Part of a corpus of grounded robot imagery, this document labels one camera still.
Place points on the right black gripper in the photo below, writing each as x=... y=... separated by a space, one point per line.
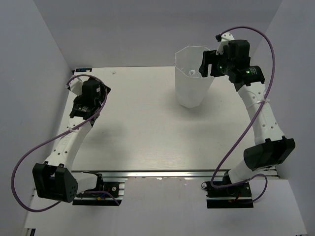
x=208 y=57

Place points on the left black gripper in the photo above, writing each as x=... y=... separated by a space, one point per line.
x=103 y=92

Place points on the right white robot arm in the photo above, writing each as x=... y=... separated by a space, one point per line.
x=271 y=147

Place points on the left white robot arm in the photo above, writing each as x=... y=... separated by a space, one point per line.
x=53 y=178

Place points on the white octagonal plastic bin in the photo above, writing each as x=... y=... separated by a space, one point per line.
x=190 y=90

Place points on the left blue corner sticker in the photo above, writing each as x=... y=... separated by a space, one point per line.
x=83 y=70

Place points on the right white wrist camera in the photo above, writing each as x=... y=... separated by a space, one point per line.
x=223 y=40

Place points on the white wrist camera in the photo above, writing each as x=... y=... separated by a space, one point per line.
x=223 y=40
x=74 y=85

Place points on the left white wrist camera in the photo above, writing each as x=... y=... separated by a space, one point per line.
x=74 y=85

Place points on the aluminium front rail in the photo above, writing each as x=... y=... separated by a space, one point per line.
x=187 y=174

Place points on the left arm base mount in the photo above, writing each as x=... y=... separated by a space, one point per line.
x=103 y=193

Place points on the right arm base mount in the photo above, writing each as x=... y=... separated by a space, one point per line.
x=228 y=198

